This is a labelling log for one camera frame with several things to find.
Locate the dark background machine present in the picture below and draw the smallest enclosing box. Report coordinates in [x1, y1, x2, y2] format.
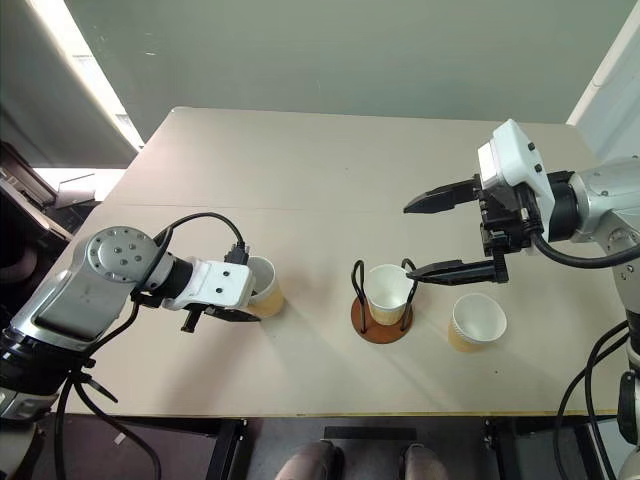
[0, 139, 76, 281]

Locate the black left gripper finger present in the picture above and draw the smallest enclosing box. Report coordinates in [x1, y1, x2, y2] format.
[203, 306, 263, 324]

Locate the black table frame leg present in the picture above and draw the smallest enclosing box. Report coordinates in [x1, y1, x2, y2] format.
[481, 418, 519, 480]
[205, 418, 249, 480]

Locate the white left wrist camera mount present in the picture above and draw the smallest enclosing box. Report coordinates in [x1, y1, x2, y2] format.
[160, 258, 253, 312]

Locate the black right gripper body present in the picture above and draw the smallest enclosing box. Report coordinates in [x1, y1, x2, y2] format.
[471, 172, 544, 261]

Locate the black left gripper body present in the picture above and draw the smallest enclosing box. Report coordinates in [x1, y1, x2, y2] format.
[180, 305, 217, 334]

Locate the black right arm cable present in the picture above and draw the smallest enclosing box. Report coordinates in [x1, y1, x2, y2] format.
[530, 230, 640, 269]

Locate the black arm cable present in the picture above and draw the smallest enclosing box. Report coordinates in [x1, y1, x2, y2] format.
[530, 230, 640, 269]
[53, 213, 250, 480]

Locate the black wire cup holder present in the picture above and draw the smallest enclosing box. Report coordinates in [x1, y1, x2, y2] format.
[351, 257, 416, 347]

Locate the dark rounded shape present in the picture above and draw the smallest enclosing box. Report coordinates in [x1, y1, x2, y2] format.
[401, 441, 450, 480]
[274, 439, 346, 480]

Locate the white and tan paper cup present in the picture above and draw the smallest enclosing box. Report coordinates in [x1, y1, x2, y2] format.
[447, 292, 508, 355]
[246, 255, 286, 318]
[366, 263, 416, 327]

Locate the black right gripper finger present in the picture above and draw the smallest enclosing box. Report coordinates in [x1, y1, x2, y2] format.
[405, 252, 511, 287]
[403, 179, 476, 216]

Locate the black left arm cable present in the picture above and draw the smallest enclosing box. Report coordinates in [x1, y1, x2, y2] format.
[53, 213, 250, 480]

